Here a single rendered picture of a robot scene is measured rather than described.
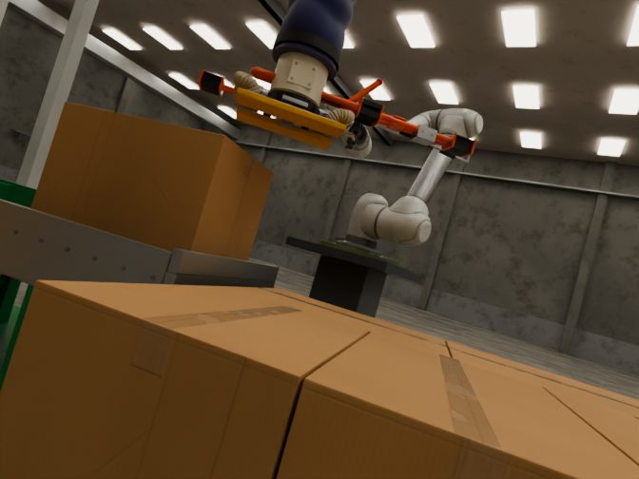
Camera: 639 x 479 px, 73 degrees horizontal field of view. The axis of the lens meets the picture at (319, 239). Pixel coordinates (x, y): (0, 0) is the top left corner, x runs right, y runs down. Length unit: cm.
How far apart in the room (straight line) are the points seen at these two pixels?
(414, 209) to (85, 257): 127
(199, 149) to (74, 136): 45
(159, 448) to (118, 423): 6
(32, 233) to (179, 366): 89
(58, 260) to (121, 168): 33
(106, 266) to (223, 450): 76
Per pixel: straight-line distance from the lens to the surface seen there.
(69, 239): 130
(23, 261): 140
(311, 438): 52
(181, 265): 110
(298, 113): 133
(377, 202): 201
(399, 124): 153
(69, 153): 160
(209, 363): 55
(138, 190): 140
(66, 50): 462
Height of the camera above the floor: 67
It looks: 3 degrees up
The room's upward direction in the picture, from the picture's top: 16 degrees clockwise
